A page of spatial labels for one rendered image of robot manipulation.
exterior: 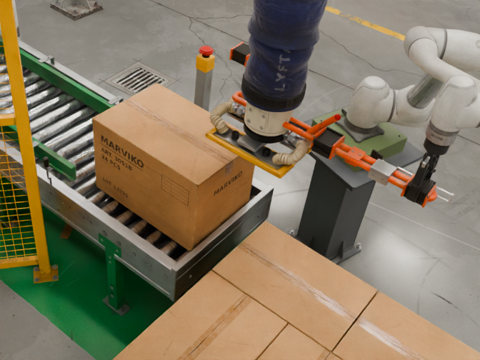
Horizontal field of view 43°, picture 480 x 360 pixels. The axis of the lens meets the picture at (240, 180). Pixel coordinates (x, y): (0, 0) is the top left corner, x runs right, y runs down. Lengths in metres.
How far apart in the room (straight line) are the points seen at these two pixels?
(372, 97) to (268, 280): 0.95
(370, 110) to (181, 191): 0.97
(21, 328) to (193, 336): 1.03
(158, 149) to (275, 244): 0.68
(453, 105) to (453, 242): 2.11
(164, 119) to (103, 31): 2.66
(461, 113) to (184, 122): 1.26
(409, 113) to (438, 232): 1.21
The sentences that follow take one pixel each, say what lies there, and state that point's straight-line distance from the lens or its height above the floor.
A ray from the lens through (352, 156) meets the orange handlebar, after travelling 2.11.
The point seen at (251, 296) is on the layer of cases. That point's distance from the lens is 2.56.
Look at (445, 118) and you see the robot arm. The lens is 1.87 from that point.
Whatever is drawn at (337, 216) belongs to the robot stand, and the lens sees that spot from 3.20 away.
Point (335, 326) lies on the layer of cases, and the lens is 2.55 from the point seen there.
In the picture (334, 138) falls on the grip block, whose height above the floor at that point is 1.29.
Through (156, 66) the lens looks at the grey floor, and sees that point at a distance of 4.84.
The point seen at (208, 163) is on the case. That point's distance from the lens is 2.48.
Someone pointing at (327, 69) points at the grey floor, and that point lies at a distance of 5.10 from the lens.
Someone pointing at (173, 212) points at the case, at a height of 0.72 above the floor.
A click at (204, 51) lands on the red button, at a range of 3.02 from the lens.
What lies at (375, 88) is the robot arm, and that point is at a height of 1.10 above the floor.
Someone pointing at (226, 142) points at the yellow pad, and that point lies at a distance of 2.25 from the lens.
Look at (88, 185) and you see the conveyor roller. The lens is 2.97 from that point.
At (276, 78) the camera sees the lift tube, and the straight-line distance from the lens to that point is 2.05.
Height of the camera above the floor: 2.56
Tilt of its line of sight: 42 degrees down
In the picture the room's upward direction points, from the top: 9 degrees clockwise
